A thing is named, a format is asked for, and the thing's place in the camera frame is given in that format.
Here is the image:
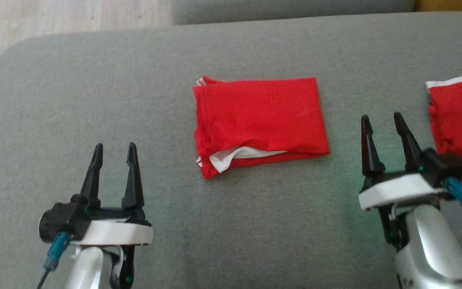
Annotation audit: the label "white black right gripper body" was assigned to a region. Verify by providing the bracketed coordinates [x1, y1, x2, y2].
[358, 172, 450, 252]

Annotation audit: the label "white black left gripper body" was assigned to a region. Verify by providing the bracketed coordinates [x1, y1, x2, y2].
[70, 195, 154, 289]

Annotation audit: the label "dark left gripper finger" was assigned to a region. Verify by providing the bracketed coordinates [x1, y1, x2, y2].
[79, 143, 104, 208]
[121, 142, 145, 210]

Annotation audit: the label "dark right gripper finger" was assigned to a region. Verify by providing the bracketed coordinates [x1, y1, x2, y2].
[361, 114, 386, 179]
[393, 112, 424, 173]

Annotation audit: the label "red white-trimmed sports shorts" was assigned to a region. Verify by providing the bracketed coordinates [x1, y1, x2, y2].
[426, 72, 462, 165]

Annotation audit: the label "red basketball jersey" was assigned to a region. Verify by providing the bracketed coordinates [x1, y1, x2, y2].
[192, 75, 330, 179]

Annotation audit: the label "yellow cushion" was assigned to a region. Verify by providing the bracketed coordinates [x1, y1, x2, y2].
[414, 0, 462, 12]

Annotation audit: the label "grey sofa cushion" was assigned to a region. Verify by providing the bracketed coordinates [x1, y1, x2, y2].
[171, 0, 416, 25]

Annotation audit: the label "blue cable connector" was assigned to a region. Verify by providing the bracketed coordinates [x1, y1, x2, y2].
[43, 232, 71, 271]
[444, 177, 462, 209]

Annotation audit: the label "thin black cable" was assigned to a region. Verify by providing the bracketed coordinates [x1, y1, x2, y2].
[36, 268, 52, 289]

